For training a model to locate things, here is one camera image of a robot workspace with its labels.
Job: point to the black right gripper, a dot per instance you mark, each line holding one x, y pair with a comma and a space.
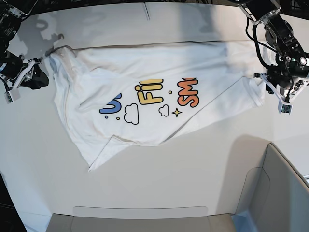
15, 73

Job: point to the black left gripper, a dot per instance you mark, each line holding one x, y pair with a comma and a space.
286, 85

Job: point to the white printed t-shirt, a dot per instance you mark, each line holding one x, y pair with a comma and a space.
111, 98

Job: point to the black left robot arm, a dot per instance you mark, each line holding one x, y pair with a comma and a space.
279, 34

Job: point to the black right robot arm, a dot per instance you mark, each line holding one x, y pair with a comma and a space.
12, 14

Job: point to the grey cardboard box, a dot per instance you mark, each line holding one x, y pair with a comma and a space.
274, 198

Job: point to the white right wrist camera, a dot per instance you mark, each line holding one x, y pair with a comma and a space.
12, 95

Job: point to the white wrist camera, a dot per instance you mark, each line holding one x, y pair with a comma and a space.
285, 108
12, 95

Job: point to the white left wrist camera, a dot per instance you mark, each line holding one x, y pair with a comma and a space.
285, 108

